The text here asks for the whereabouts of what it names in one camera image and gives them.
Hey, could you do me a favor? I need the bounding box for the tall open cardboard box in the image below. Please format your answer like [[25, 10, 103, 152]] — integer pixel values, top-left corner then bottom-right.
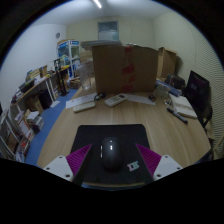
[[156, 46, 178, 79]]

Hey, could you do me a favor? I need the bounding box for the large red-taped cardboard box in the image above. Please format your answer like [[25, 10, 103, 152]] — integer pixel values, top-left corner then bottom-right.
[[91, 44, 159, 95]]

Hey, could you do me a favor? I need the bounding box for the blue book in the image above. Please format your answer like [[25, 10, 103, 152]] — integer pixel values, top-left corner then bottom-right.
[[166, 85, 184, 98]]

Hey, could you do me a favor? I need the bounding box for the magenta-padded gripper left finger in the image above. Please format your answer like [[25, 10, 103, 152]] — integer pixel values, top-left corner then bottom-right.
[[43, 143, 93, 183]]

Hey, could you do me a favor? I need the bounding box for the slim white remote control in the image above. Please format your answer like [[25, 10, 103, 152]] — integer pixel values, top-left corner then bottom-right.
[[72, 101, 97, 114]]

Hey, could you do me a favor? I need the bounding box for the black mouse pad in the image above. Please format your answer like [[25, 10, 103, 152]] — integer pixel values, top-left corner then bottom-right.
[[70, 124, 155, 186]]

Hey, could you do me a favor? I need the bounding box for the black computer mouse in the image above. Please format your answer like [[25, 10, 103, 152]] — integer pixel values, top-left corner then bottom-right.
[[100, 136, 124, 173]]

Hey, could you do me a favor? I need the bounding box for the frosted door window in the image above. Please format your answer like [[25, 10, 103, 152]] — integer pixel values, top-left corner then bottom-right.
[[97, 20, 120, 42]]

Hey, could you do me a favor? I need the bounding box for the white book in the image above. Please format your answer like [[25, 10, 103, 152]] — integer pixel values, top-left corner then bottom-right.
[[169, 94, 198, 120]]

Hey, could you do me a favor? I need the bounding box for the black office chair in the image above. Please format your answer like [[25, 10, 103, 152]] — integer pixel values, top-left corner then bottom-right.
[[184, 69, 214, 129]]

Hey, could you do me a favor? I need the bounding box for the shelf unit with books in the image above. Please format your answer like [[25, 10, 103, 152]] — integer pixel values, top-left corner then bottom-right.
[[0, 74, 56, 164]]

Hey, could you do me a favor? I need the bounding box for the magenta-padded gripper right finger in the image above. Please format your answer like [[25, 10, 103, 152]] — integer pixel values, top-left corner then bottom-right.
[[134, 143, 184, 182]]

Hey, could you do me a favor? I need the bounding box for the clear plastic container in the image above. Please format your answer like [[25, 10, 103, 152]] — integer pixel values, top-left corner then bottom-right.
[[78, 59, 94, 92]]

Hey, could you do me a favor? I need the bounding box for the blue and white cabinet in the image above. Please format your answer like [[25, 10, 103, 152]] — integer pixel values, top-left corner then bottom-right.
[[56, 39, 82, 69]]

